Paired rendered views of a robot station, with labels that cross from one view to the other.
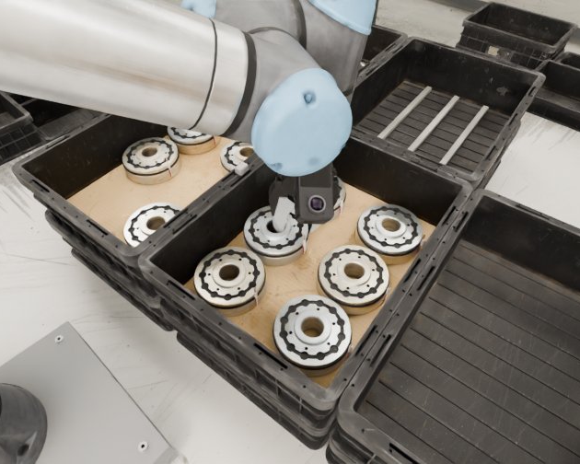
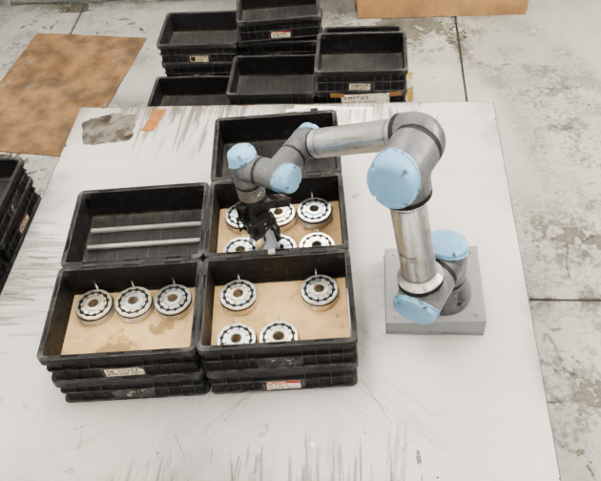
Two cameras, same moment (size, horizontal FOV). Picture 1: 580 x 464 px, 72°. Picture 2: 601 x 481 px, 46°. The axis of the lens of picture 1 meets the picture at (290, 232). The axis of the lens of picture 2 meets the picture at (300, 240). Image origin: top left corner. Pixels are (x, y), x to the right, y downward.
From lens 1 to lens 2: 1.91 m
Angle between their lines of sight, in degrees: 70
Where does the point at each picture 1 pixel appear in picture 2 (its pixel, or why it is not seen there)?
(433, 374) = not seen: hidden behind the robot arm
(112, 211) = (325, 330)
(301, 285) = (295, 232)
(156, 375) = (368, 290)
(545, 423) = not seen: hidden behind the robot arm
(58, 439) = not seen: hidden behind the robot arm
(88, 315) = (375, 341)
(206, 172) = (261, 315)
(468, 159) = (154, 220)
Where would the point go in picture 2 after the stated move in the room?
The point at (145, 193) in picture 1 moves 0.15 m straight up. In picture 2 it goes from (301, 327) to (297, 293)
